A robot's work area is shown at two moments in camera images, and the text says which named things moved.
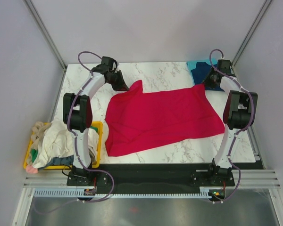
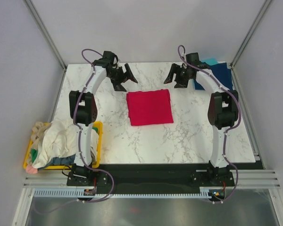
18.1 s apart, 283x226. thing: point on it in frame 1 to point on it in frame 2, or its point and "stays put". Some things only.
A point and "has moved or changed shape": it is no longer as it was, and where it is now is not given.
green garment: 34,153 stays put
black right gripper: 207,82 to 176,68
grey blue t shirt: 66,160 stays put
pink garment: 29,169 stays put
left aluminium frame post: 45,32 stays put
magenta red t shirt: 137,121 has moved or changed shape
